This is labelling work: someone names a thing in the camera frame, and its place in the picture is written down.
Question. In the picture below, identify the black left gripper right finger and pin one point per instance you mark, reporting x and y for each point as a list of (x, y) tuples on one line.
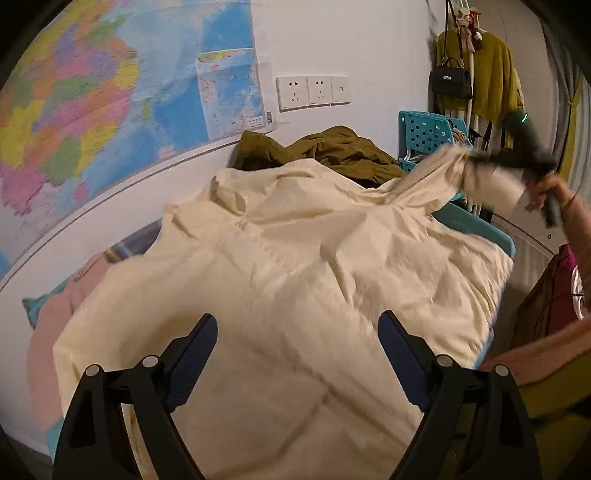
[(475, 424)]

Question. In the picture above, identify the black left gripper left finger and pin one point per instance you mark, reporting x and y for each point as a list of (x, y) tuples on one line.
[(94, 443)]

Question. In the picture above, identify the cream yellow large shirt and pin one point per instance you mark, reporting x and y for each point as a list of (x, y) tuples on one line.
[(295, 388)]

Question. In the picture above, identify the person's maroon clothing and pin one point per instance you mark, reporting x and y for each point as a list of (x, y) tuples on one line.
[(555, 301)]

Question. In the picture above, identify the person's right hand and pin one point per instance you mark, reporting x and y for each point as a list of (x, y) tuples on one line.
[(551, 186)]

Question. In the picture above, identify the white coat rack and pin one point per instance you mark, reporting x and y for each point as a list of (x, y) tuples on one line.
[(468, 25)]

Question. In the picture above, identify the mustard hanging sweater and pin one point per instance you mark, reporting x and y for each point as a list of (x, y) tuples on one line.
[(497, 89)]

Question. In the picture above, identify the black handbag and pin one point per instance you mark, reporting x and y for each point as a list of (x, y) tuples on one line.
[(452, 79)]

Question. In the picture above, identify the pink folded garment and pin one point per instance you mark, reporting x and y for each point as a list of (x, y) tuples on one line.
[(55, 313)]

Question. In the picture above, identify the olive green jacket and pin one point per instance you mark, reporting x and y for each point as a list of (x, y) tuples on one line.
[(338, 148)]

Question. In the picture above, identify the white wall socket panel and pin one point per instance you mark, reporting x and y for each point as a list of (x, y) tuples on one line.
[(292, 92)]

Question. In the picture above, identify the colourful wall map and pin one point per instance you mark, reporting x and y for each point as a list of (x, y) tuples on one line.
[(110, 88)]

